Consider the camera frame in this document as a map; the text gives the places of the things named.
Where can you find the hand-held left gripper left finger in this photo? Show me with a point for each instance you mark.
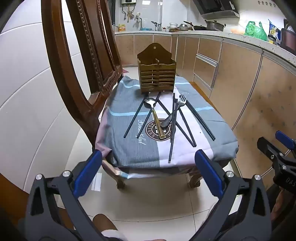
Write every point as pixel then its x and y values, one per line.
pixel 89 173

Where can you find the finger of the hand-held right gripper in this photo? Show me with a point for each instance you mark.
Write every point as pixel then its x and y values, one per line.
pixel 266 146
pixel 285 139

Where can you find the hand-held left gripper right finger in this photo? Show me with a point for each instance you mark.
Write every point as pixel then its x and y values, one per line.
pixel 208 173

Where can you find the set of black chopsticks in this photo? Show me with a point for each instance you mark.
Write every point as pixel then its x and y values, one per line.
pixel 201 120

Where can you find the steel fork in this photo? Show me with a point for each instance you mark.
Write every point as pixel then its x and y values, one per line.
pixel 182 100

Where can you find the wooden slatted utensil holder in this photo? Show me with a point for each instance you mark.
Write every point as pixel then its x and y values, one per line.
pixel 156 71

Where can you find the person's right hand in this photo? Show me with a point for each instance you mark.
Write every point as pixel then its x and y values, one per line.
pixel 281 204

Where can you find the person's leg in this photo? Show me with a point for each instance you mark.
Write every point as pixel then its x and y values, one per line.
pixel 105 223

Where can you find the grey pink printed cloth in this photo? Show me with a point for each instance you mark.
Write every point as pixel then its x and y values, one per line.
pixel 129 139

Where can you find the kitchen cabinet run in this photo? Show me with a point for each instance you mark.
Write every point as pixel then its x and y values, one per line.
pixel 242 76

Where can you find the dark red cooker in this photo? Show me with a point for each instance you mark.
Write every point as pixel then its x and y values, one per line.
pixel 288 38

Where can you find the carved wooden chair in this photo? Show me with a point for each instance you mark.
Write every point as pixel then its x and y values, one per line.
pixel 69 69

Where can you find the pink floor mat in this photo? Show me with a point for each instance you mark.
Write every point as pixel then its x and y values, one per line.
pixel 125 70

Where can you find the blue snack bag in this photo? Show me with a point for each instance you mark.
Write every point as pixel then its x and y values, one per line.
pixel 274 29

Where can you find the green plastic bag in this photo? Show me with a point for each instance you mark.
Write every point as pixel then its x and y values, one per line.
pixel 255 30

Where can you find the orange cutting board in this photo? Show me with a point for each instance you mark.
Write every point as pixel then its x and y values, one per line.
pixel 237 30

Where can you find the steel pot with lid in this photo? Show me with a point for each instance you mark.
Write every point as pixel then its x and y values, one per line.
pixel 215 25

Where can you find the black wok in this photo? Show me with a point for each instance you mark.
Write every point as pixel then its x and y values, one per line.
pixel 199 27

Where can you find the black range hood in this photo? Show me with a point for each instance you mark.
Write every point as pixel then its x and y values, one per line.
pixel 217 8

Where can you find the yellow box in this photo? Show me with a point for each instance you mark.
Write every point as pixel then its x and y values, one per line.
pixel 121 27

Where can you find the stack of white bowls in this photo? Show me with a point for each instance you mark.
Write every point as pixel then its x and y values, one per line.
pixel 173 25

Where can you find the blue basin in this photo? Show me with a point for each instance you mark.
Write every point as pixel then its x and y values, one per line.
pixel 145 29

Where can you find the steel kitchen faucet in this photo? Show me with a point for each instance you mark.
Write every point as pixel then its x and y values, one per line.
pixel 138 19

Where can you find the white water heater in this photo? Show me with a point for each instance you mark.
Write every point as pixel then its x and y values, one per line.
pixel 128 1

